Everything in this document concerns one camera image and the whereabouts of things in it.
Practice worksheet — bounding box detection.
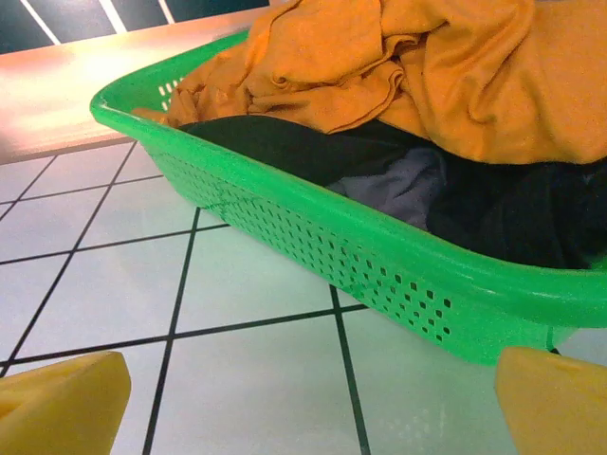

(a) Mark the grey t-shirt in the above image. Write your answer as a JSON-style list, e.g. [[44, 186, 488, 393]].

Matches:
[[326, 146, 450, 233]]

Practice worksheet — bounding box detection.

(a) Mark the orange t-shirt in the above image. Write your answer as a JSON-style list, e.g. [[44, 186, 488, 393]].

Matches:
[[132, 0, 607, 166]]

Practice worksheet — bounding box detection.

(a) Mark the black t-shirt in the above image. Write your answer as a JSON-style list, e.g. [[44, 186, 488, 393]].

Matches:
[[178, 115, 607, 272]]

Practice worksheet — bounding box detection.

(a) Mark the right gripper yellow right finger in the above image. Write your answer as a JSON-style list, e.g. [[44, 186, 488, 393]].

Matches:
[[494, 346, 607, 455]]

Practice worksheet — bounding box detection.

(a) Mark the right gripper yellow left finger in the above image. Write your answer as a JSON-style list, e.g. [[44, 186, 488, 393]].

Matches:
[[0, 351, 132, 455]]

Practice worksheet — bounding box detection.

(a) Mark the green plastic perforated basket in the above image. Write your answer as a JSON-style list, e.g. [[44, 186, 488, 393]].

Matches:
[[88, 28, 607, 367]]

